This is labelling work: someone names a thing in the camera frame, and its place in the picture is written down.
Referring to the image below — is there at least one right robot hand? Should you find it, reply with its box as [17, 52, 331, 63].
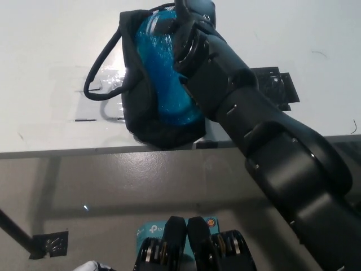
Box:
[153, 0, 218, 32]

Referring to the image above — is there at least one blue plate stack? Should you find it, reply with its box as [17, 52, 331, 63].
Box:
[135, 11, 206, 127]

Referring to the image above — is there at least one black fabric handbag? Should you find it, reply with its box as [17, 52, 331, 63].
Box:
[83, 10, 209, 150]

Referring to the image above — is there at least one black floor tape patch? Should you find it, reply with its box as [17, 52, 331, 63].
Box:
[29, 230, 69, 259]

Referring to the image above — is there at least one teal tp-link box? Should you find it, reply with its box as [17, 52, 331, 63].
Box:
[136, 215, 220, 255]

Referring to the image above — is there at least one black table leg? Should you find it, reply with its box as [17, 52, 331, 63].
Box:
[0, 208, 33, 252]

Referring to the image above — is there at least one large black tape patch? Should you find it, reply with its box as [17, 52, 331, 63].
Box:
[249, 67, 301, 112]

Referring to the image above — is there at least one clear tape sheet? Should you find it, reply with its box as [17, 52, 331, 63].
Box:
[49, 65, 128, 123]

